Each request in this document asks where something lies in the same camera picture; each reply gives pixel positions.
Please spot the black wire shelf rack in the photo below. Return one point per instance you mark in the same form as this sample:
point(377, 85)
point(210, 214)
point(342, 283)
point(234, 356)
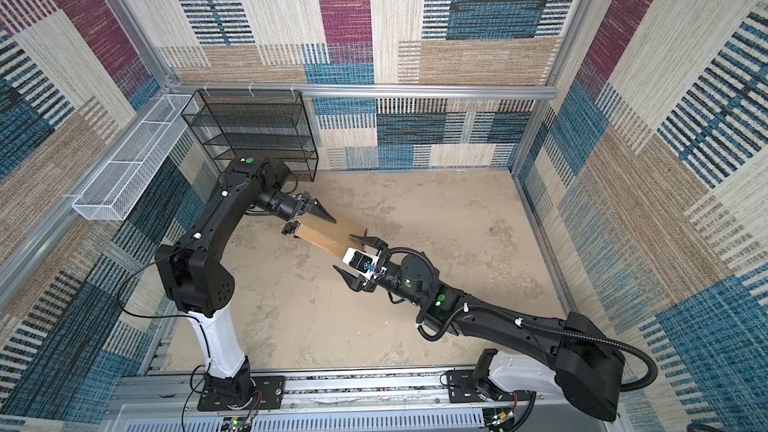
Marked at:
point(273, 124)

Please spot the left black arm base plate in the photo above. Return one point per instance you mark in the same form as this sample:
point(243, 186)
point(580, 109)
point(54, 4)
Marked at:
point(241, 393)

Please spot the aluminium front rail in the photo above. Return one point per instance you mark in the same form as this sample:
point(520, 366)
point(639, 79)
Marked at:
point(368, 399)

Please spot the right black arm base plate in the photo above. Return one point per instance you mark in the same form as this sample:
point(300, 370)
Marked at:
point(474, 385)

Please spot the brown cardboard box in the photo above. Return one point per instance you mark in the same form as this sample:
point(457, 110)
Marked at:
point(335, 238)

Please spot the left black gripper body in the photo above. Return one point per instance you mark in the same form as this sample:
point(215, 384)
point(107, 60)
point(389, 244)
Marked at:
point(296, 210)

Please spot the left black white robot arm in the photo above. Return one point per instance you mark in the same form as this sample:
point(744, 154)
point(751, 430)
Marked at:
point(201, 288)

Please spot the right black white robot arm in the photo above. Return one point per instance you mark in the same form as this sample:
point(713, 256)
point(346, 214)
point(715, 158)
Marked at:
point(588, 368)

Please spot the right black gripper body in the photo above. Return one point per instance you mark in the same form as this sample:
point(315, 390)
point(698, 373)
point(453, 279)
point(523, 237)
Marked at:
point(361, 287)

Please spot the white wire mesh basket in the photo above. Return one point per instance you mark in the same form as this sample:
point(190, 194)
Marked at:
point(118, 185)

